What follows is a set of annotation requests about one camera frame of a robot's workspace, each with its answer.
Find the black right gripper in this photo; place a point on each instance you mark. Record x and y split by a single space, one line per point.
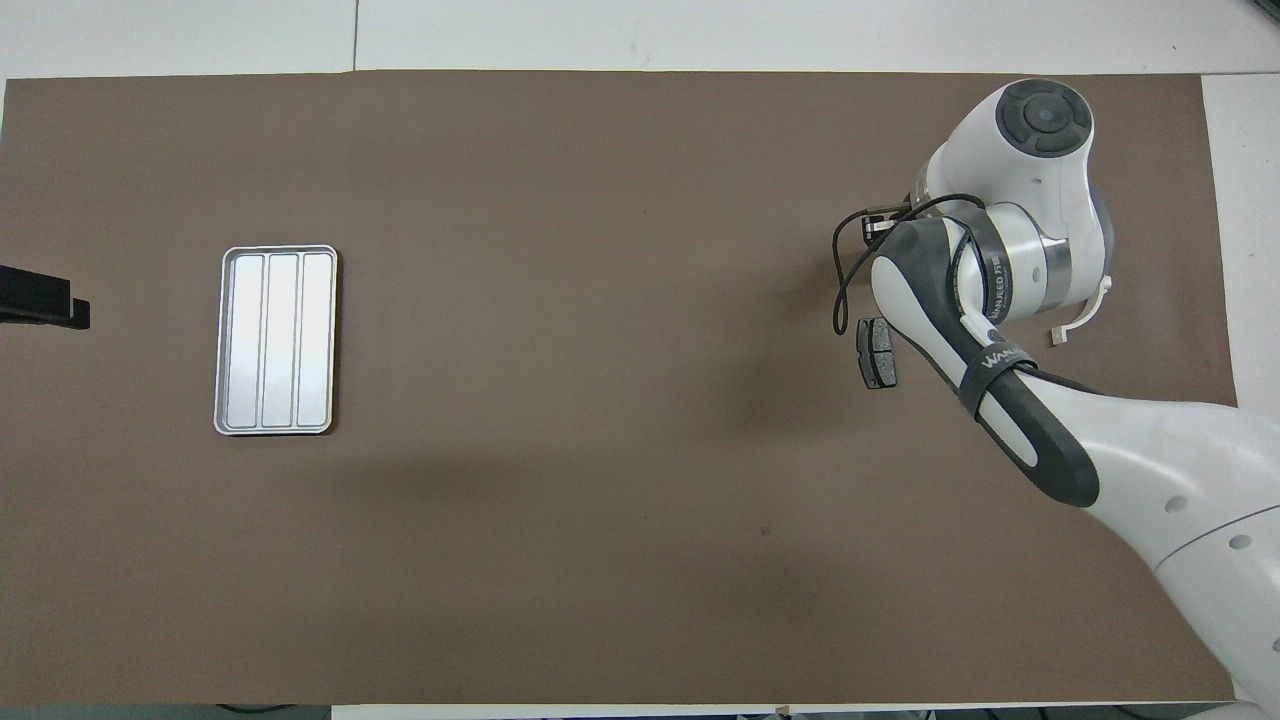
905 218

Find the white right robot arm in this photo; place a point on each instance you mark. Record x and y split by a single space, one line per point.
1180 470

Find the silver metal tray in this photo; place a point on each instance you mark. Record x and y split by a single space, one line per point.
275 340

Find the rectangular dark grey brake pad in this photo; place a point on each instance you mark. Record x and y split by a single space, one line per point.
878 352

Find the brown table mat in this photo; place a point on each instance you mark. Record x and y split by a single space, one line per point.
560 560

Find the white curved plastic bracket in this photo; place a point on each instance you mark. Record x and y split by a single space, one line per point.
1058 338

